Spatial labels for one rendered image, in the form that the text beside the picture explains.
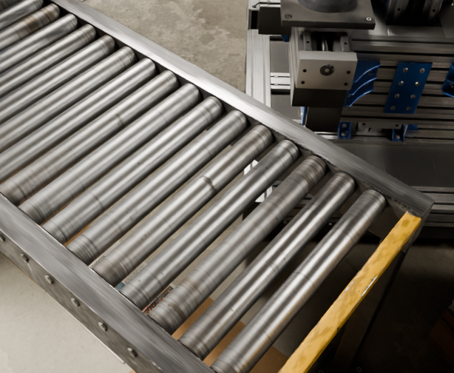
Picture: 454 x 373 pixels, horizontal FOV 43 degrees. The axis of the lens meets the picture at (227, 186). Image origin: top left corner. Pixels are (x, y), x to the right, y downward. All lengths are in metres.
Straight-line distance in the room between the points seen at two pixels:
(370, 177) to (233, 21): 1.86
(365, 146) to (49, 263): 1.28
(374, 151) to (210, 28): 1.15
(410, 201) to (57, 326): 1.16
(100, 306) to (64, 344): 0.89
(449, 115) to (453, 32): 0.24
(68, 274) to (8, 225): 0.15
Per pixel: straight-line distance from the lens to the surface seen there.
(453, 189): 1.94
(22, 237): 1.04
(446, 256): 2.06
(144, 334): 0.90
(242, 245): 0.98
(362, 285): 0.94
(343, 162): 1.12
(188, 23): 2.84
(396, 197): 1.09
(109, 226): 1.02
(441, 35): 1.63
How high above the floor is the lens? 1.61
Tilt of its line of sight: 50 degrees down
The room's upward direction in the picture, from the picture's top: 2 degrees clockwise
